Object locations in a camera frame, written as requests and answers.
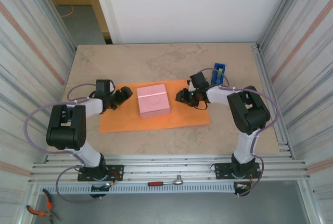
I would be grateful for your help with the orange wrapping paper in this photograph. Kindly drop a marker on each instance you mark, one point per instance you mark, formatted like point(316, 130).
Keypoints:
point(125, 122)

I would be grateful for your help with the pink gift box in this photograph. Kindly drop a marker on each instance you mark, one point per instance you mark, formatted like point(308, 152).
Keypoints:
point(153, 102)

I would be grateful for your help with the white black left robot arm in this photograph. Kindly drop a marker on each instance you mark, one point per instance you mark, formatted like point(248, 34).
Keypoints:
point(65, 128)

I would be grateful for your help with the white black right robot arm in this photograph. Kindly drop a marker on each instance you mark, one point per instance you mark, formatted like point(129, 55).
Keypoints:
point(249, 112)

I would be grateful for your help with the blue tape dispenser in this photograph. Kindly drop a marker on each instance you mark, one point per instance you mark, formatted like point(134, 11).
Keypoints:
point(216, 79)

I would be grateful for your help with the green tape roll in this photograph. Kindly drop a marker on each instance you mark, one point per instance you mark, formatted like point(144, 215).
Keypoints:
point(220, 73)

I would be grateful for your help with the yellow power connector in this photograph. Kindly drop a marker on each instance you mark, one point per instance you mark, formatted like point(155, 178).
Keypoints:
point(242, 186)
point(112, 183)

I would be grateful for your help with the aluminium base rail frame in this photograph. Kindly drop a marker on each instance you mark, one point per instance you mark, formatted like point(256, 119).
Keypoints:
point(169, 168)

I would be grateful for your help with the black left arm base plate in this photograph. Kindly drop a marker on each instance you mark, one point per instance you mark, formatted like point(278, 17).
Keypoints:
point(117, 172)

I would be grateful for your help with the aluminium side rail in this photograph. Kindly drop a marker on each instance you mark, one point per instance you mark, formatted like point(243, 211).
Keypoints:
point(262, 63)

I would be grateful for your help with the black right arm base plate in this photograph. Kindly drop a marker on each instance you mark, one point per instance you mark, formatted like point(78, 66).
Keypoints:
point(221, 169)

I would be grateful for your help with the white door frame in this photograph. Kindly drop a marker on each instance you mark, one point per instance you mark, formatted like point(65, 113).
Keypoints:
point(106, 8)

